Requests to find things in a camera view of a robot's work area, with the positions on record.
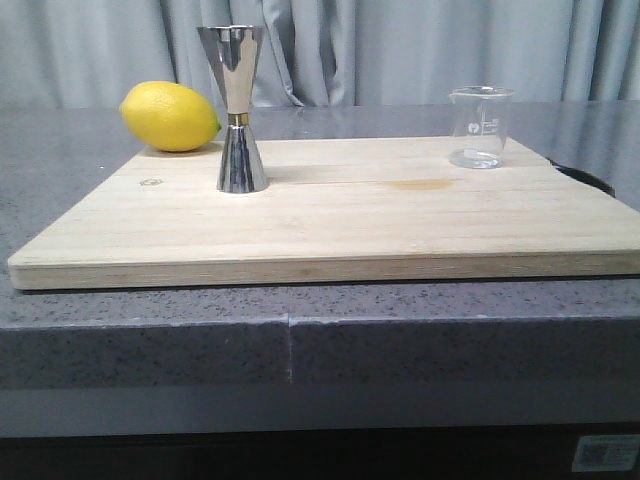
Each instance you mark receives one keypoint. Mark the clear glass beaker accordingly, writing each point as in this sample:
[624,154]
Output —
[480,125]

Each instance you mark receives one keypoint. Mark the steel double jigger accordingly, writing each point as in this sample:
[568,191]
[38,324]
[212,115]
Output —
[233,53]

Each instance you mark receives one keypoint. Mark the wooden cutting board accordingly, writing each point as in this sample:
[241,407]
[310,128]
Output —
[334,210]

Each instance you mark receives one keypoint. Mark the yellow lemon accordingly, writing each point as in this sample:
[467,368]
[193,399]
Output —
[169,116]

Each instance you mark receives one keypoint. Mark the grey curtain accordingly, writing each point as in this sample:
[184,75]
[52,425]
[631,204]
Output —
[80,54]

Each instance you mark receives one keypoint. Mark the white QR label sticker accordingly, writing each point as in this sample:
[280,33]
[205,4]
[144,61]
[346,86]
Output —
[606,453]

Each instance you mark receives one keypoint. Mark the black cutting board handle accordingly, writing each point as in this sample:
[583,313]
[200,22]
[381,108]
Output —
[583,177]

